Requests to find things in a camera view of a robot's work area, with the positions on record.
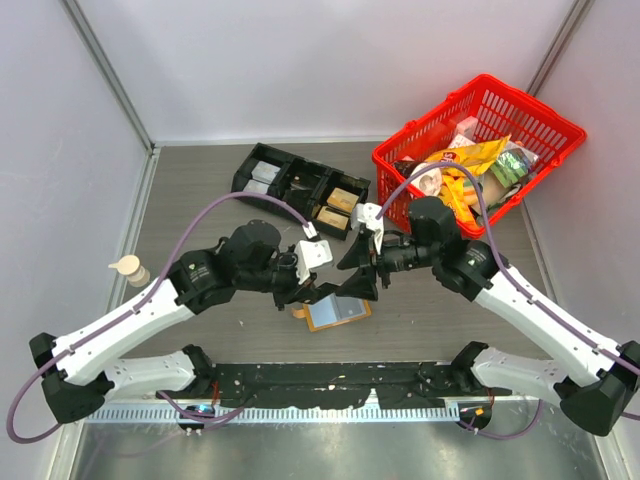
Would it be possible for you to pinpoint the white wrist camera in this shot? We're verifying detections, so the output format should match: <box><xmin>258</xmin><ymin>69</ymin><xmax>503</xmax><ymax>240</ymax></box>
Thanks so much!
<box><xmin>294</xmin><ymin>240</ymin><xmax>333</xmax><ymax>284</ymax></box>
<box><xmin>351</xmin><ymin>203</ymin><xmax>385</xmax><ymax>254</ymax></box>

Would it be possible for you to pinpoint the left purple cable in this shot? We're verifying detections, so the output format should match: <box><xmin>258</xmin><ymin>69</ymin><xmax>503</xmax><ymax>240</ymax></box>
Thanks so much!
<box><xmin>5</xmin><ymin>191</ymin><xmax>321</xmax><ymax>454</ymax></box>

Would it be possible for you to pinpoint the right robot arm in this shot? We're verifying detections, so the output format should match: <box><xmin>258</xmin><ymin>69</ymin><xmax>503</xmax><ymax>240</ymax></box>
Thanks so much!
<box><xmin>338</xmin><ymin>197</ymin><xmax>639</xmax><ymax>437</ymax></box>

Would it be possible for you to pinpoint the green soap pump bottle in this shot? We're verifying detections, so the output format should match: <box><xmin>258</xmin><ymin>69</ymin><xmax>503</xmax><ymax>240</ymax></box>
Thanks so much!
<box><xmin>108</xmin><ymin>255</ymin><xmax>150</xmax><ymax>288</ymax></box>

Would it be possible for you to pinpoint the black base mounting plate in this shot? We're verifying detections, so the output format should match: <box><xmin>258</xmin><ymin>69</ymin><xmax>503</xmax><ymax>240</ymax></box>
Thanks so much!
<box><xmin>155</xmin><ymin>361</ymin><xmax>512</xmax><ymax>410</ymax></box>

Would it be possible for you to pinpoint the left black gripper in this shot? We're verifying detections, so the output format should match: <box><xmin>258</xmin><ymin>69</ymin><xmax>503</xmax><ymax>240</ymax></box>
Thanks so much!
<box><xmin>237</xmin><ymin>244</ymin><xmax>319</xmax><ymax>311</ymax></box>

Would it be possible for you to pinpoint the white paper roll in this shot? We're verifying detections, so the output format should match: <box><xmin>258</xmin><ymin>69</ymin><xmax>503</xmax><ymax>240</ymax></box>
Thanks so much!
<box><xmin>411</xmin><ymin>162</ymin><xmax>443</xmax><ymax>197</ymax></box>

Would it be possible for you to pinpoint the black compartment tray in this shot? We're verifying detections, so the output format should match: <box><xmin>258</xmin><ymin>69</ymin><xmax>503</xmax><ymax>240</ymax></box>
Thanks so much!
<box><xmin>231</xmin><ymin>143</ymin><xmax>370</xmax><ymax>240</ymax></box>

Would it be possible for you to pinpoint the yellow chips bag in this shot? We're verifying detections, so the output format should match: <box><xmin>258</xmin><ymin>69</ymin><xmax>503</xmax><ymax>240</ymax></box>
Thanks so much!
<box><xmin>426</xmin><ymin>135</ymin><xmax>510</xmax><ymax>227</ymax></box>

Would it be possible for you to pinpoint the red plastic shopping basket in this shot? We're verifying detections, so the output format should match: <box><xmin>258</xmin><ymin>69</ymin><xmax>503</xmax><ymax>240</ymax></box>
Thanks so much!
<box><xmin>372</xmin><ymin>74</ymin><xmax>587</xmax><ymax>239</ymax></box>

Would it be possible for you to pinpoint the pink white carton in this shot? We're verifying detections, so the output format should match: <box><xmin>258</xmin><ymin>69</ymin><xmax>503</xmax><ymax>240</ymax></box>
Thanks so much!
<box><xmin>455</xmin><ymin>116</ymin><xmax>479</xmax><ymax>140</ymax></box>

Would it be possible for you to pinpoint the orange leather card holder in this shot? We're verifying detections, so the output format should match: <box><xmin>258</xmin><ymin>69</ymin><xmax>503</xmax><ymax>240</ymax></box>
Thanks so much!
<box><xmin>291</xmin><ymin>295</ymin><xmax>372</xmax><ymax>332</ymax></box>

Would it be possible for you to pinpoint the tan card box upper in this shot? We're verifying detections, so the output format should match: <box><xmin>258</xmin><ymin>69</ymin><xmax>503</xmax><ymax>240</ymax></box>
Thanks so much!
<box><xmin>326</xmin><ymin>188</ymin><xmax>359</xmax><ymax>213</ymax></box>

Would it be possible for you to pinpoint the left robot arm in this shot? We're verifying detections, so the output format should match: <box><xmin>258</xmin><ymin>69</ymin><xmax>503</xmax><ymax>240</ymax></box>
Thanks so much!
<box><xmin>29</xmin><ymin>220</ymin><xmax>334</xmax><ymax>424</ymax></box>

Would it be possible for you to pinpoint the white card box upper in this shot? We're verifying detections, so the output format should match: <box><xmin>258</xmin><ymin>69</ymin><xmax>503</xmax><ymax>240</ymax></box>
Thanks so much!
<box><xmin>251</xmin><ymin>161</ymin><xmax>281</xmax><ymax>184</ymax></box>

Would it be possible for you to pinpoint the green foil snack packet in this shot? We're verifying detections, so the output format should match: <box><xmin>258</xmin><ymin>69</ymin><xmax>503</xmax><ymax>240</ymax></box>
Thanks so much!
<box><xmin>490</xmin><ymin>147</ymin><xmax>531</xmax><ymax>188</ymax></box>

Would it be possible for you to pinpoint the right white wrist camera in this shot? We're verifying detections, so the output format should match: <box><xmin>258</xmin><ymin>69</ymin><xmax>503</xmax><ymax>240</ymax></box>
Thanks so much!
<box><xmin>351</xmin><ymin>203</ymin><xmax>385</xmax><ymax>254</ymax></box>

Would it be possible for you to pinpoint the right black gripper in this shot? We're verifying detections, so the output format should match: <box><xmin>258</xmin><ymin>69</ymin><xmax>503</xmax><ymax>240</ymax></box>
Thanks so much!
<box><xmin>336</xmin><ymin>230</ymin><xmax>439</xmax><ymax>301</ymax></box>

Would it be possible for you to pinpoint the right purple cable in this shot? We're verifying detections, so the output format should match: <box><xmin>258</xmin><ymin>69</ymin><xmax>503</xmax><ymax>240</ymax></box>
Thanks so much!
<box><xmin>374</xmin><ymin>160</ymin><xmax>640</xmax><ymax>441</ymax></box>

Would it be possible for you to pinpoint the white perforated cable duct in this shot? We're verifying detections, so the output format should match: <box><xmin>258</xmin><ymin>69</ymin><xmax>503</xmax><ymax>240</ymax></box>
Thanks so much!
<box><xmin>86</xmin><ymin>402</ymin><xmax>460</xmax><ymax>425</ymax></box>

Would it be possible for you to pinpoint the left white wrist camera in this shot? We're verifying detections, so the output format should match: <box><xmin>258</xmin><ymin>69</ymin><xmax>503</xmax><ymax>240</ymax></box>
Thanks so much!
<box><xmin>294</xmin><ymin>240</ymin><xmax>333</xmax><ymax>284</ymax></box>

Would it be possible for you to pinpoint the purple cable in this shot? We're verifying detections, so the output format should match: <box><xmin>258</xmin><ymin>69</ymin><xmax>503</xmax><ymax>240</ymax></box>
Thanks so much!
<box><xmin>5</xmin><ymin>191</ymin><xmax>321</xmax><ymax>454</ymax></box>
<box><xmin>374</xmin><ymin>160</ymin><xmax>640</xmax><ymax>441</ymax></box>

